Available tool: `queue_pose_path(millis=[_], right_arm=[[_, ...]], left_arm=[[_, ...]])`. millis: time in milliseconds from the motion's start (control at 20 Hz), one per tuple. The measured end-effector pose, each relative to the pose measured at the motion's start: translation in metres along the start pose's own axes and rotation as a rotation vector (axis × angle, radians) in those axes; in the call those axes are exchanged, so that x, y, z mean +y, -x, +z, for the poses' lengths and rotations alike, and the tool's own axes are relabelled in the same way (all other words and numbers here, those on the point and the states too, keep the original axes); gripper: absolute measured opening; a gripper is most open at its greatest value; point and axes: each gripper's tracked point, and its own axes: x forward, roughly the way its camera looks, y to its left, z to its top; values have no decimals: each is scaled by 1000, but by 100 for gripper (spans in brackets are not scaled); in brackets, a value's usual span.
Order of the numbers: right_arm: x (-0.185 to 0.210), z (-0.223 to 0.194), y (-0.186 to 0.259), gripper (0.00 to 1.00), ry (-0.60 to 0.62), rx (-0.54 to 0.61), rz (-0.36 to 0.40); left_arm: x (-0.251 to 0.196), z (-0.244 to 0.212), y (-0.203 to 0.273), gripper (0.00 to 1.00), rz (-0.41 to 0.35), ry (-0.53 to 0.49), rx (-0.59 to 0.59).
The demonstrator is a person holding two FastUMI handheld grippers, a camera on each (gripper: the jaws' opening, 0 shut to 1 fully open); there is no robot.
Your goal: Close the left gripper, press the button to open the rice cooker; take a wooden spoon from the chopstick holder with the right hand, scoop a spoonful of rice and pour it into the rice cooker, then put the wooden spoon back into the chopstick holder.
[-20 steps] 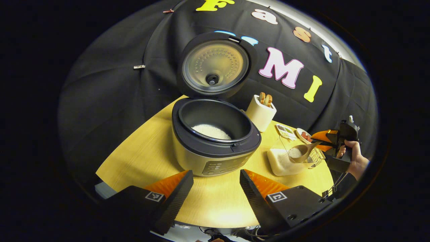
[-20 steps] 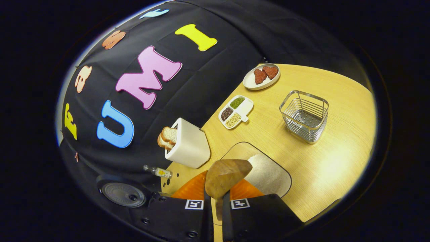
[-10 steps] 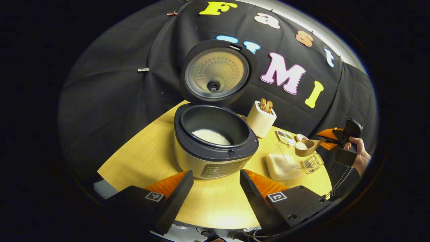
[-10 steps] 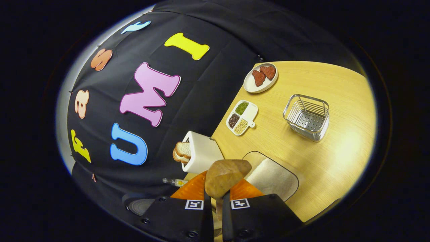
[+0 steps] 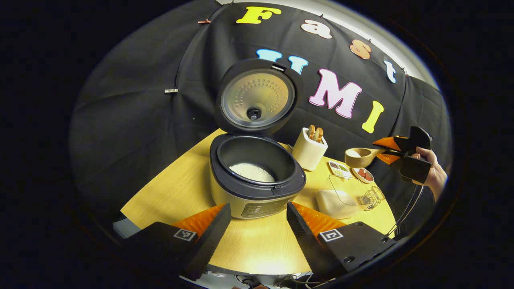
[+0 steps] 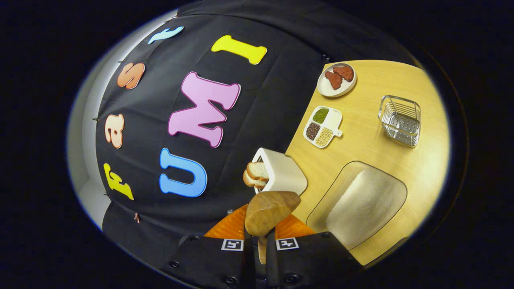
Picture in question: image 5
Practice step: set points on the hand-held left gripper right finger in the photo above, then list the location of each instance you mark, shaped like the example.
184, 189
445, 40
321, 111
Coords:
305, 237

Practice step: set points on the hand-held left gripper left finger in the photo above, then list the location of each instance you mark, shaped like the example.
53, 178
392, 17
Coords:
209, 237

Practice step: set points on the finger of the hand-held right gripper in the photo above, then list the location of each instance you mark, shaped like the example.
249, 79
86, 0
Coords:
389, 158
387, 142

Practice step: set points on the wooden spoon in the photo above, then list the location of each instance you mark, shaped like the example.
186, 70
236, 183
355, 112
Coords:
357, 160

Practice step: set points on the dark lidded rice cooker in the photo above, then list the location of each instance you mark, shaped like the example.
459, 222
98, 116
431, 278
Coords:
257, 196

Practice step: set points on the white rice portion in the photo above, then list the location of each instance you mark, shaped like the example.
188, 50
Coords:
251, 172

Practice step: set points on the red meat piece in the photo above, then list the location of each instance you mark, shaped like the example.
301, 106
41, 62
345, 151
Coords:
368, 177
361, 174

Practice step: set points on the white round plate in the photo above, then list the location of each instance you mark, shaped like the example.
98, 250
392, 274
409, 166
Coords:
357, 178

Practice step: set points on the green beans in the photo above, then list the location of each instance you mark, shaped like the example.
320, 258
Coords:
343, 167

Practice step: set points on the white divided dish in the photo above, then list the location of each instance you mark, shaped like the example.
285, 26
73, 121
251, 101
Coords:
341, 173

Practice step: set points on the yellow beans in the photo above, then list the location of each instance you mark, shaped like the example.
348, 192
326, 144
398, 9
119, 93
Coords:
338, 172

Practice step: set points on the toasted bread slice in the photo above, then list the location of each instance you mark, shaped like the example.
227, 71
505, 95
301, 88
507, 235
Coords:
311, 132
319, 135

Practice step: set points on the white toaster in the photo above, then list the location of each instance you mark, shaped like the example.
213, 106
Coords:
307, 154

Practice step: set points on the black backdrop cloth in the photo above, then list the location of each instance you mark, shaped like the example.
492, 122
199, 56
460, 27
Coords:
120, 120

